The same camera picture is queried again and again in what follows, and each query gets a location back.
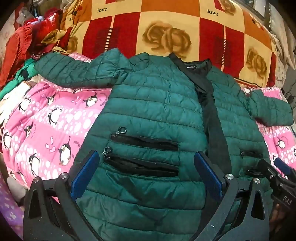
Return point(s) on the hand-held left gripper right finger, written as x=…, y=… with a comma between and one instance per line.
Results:
x=208, y=176

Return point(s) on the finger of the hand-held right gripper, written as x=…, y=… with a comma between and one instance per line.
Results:
x=267, y=169
x=282, y=165

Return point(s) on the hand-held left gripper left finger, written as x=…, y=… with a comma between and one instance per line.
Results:
x=85, y=172

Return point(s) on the green quilted puffer jacket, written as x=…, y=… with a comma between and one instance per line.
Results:
x=152, y=97

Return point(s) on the red clothes pile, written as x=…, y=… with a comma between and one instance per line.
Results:
x=18, y=46

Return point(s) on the pink penguin print blanket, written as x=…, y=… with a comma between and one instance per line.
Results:
x=46, y=129

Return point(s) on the purple floral cloth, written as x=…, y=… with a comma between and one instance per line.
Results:
x=11, y=208

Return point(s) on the beige floral cloth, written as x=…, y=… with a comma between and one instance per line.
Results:
x=282, y=64

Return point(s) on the bright green cloth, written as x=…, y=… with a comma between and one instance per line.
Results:
x=13, y=81

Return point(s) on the rose print checked blanket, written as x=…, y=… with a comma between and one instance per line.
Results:
x=166, y=30

